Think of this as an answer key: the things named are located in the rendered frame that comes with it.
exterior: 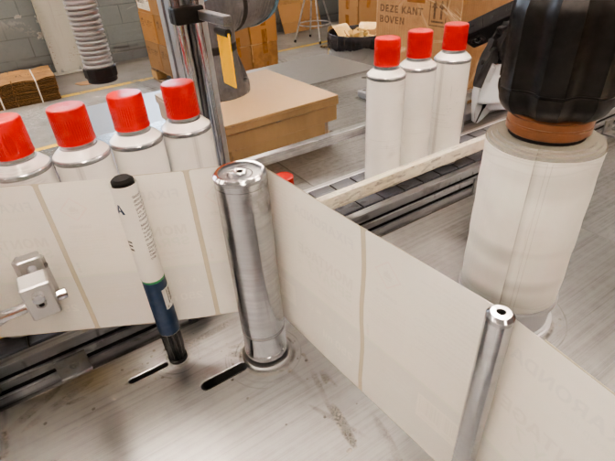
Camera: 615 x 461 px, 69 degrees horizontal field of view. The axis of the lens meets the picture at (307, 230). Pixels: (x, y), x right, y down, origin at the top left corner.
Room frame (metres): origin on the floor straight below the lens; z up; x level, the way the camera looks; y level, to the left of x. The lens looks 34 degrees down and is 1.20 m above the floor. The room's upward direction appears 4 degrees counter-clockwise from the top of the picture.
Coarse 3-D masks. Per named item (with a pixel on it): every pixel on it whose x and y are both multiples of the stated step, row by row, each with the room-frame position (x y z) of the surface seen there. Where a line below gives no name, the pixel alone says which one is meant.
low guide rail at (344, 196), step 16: (464, 144) 0.64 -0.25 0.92; (480, 144) 0.65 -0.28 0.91; (416, 160) 0.60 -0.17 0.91; (432, 160) 0.60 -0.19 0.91; (448, 160) 0.62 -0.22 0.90; (384, 176) 0.55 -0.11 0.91; (400, 176) 0.57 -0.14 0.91; (416, 176) 0.58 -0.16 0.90; (336, 192) 0.52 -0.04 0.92; (352, 192) 0.52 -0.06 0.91; (368, 192) 0.54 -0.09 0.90; (336, 208) 0.51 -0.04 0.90
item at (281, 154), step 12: (468, 96) 0.74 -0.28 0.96; (336, 132) 0.61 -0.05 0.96; (348, 132) 0.61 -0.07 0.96; (360, 132) 0.62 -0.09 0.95; (300, 144) 0.57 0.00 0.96; (312, 144) 0.58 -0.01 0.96; (324, 144) 0.59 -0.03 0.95; (252, 156) 0.54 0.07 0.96; (264, 156) 0.54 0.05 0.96; (276, 156) 0.55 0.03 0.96; (288, 156) 0.56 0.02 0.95
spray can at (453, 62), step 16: (448, 32) 0.66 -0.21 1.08; (464, 32) 0.65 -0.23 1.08; (448, 48) 0.65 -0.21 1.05; (464, 48) 0.65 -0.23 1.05; (448, 64) 0.64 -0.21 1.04; (464, 64) 0.64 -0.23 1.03; (448, 80) 0.64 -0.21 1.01; (464, 80) 0.64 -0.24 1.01; (448, 96) 0.64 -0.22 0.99; (464, 96) 0.65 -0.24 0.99; (432, 112) 0.66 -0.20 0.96; (448, 112) 0.64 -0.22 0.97; (432, 128) 0.65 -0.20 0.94; (448, 128) 0.64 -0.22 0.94; (432, 144) 0.65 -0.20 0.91; (448, 144) 0.64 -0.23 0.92
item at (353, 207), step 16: (464, 160) 0.66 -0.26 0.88; (352, 176) 0.63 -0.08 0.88; (432, 176) 0.61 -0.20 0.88; (320, 192) 0.58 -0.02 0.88; (384, 192) 0.57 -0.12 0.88; (400, 192) 0.57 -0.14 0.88; (352, 208) 0.53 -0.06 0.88; (32, 336) 0.32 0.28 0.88; (48, 336) 0.32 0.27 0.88; (0, 352) 0.31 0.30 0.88; (16, 352) 0.31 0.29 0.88
